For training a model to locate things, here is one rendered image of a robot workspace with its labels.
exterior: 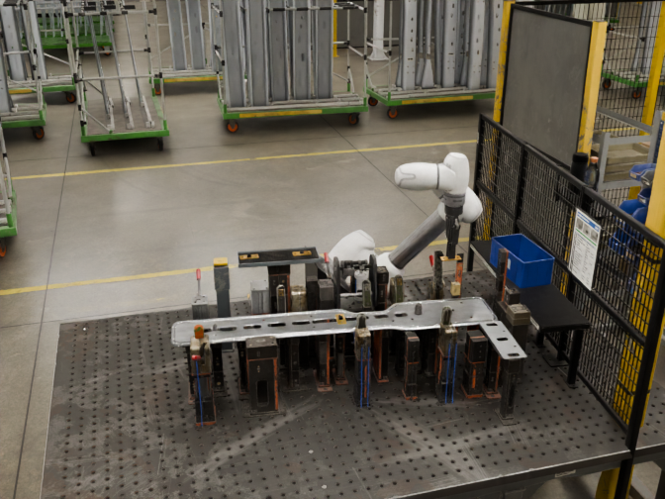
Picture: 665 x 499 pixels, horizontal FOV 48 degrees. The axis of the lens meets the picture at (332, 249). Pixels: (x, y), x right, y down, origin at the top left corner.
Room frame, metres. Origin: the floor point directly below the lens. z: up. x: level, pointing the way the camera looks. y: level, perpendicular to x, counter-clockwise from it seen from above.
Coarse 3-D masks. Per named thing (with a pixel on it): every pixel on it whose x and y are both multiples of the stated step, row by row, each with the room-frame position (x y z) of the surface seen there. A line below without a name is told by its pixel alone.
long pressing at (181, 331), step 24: (312, 312) 2.83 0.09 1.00; (336, 312) 2.84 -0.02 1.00; (384, 312) 2.84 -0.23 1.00; (408, 312) 2.84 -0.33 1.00; (432, 312) 2.84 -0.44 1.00; (456, 312) 2.84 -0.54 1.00; (480, 312) 2.84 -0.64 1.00; (216, 336) 2.64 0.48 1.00; (240, 336) 2.64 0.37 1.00; (288, 336) 2.65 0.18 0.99
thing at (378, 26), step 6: (378, 0) 14.77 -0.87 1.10; (378, 6) 14.77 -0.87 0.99; (378, 12) 14.77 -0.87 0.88; (378, 18) 14.77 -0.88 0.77; (378, 24) 14.77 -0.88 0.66; (378, 30) 14.77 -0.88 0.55; (378, 36) 14.77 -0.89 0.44; (378, 42) 14.77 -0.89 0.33; (372, 54) 14.82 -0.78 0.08; (378, 54) 14.77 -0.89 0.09; (384, 54) 14.89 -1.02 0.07
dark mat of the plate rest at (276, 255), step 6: (246, 252) 3.11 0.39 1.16; (252, 252) 3.11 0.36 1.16; (258, 252) 3.11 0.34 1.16; (264, 252) 3.11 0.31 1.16; (270, 252) 3.11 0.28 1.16; (276, 252) 3.11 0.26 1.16; (282, 252) 3.11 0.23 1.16; (288, 252) 3.11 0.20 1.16; (312, 252) 3.11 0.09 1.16; (252, 258) 3.04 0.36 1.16; (258, 258) 3.04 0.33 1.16; (264, 258) 3.04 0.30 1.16; (270, 258) 3.04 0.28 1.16; (276, 258) 3.04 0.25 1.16; (282, 258) 3.04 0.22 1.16; (288, 258) 3.04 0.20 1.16; (294, 258) 3.04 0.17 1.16; (300, 258) 3.04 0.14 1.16; (306, 258) 3.04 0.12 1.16; (312, 258) 3.04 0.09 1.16
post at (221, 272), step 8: (216, 272) 2.99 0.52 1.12; (224, 272) 3.00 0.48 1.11; (216, 280) 2.99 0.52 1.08; (224, 280) 3.00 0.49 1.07; (216, 288) 2.99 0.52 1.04; (224, 288) 3.00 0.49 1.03; (224, 296) 3.00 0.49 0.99; (224, 304) 3.00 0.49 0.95; (224, 312) 3.00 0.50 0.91; (224, 328) 3.00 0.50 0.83; (224, 344) 3.00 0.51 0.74; (232, 344) 3.00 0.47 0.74
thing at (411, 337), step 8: (408, 336) 2.66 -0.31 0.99; (416, 336) 2.66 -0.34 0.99; (408, 344) 2.63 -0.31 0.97; (416, 344) 2.62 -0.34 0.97; (408, 352) 2.62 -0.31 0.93; (416, 352) 2.62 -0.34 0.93; (408, 360) 2.62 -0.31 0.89; (416, 360) 2.62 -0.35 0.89; (408, 368) 2.63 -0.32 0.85; (416, 368) 2.63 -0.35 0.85; (408, 376) 2.63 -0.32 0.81; (416, 376) 2.63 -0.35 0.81; (408, 384) 2.63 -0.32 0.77; (416, 384) 2.63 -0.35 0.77; (400, 392) 2.67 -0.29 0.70; (408, 392) 2.62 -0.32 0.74; (416, 392) 2.63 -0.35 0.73
